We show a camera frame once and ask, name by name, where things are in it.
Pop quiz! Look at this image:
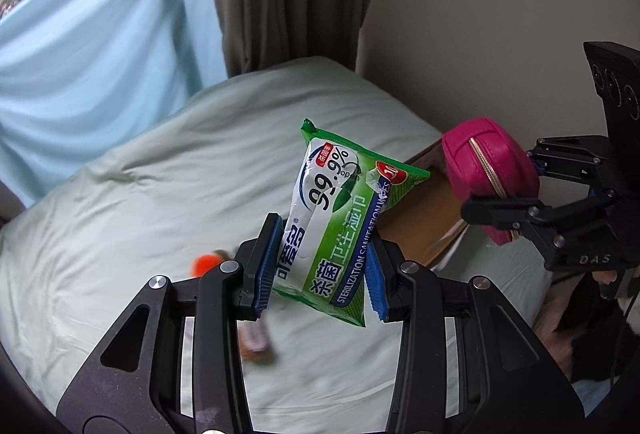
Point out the pink zippered pouch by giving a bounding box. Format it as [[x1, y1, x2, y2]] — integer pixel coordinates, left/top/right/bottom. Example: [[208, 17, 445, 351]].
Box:
[[441, 116, 542, 247]]

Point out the clear packaged brown item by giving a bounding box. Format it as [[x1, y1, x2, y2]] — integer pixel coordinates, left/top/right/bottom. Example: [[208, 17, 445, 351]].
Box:
[[238, 318, 273, 362]]

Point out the grey plush toy orange tuft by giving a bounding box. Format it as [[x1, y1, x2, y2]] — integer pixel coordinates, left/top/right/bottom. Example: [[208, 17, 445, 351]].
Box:
[[191, 250, 232, 278]]

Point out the green wet wipes pack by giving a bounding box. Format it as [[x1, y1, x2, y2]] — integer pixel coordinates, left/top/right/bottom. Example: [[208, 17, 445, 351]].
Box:
[[273, 120, 431, 327]]

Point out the cardboard box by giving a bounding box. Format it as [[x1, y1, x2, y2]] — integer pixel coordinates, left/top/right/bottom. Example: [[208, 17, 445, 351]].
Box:
[[378, 139, 468, 268]]

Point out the pale green bed sheet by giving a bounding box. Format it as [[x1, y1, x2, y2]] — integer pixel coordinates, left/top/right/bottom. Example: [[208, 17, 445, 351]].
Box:
[[0, 55, 554, 433]]

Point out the light blue window cloth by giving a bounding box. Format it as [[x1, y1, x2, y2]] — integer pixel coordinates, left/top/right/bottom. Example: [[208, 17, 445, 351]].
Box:
[[1, 0, 227, 205]]

